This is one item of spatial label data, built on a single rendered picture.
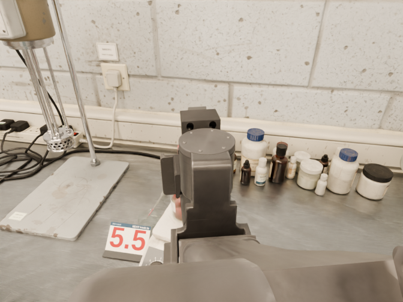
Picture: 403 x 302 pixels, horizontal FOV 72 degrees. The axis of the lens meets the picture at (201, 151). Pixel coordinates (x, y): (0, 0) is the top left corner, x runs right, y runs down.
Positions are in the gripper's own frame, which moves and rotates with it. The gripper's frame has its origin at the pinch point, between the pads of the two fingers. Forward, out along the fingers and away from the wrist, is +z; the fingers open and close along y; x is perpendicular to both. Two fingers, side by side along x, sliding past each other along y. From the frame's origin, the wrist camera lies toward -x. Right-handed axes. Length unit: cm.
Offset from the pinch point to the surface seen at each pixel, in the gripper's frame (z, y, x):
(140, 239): 0.8, 11.1, 22.4
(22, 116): 58, 55, 15
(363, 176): 11, -46, 19
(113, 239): 2.1, 17.0, 22.8
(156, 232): -3.8, 7.3, 16.0
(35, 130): 52, 49, 19
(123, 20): 47, 14, -16
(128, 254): -0.9, 13.7, 24.3
